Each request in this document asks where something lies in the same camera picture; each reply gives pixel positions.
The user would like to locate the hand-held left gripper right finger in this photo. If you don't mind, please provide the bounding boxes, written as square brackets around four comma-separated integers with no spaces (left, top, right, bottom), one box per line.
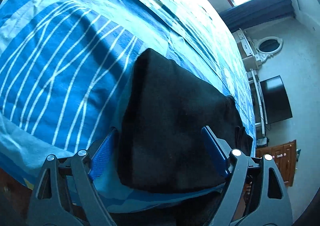
[201,126,294,226]

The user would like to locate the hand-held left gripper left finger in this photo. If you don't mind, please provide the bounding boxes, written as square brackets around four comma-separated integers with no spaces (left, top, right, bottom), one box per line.
[26,127,119,226]

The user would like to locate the black studded pants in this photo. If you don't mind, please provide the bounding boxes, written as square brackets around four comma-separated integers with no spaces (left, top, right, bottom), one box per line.
[117,48,253,193]

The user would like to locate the white television stand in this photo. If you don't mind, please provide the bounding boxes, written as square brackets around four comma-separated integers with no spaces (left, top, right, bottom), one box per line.
[246,68,267,140]

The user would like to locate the person's leg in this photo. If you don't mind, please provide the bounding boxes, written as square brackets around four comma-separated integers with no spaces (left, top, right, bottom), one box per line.
[110,186,225,226]

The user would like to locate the wooden cabinet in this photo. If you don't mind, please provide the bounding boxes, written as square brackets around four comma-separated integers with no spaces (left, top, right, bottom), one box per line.
[255,139,298,187]

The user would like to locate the black flat television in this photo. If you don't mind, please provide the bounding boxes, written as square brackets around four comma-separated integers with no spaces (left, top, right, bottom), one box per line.
[259,75,293,125]

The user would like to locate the blue patterned bed sheet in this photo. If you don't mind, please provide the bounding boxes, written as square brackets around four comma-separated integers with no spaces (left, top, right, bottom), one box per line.
[0,0,257,214]

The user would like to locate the cream dressing table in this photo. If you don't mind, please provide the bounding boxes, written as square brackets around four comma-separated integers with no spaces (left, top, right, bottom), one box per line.
[233,28,263,70]

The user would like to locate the white oval vanity mirror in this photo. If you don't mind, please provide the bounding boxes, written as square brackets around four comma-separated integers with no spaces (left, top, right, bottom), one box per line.
[252,37,283,62]

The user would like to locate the blue curtain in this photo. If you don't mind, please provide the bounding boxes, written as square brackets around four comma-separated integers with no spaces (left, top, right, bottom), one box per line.
[219,0,293,32]

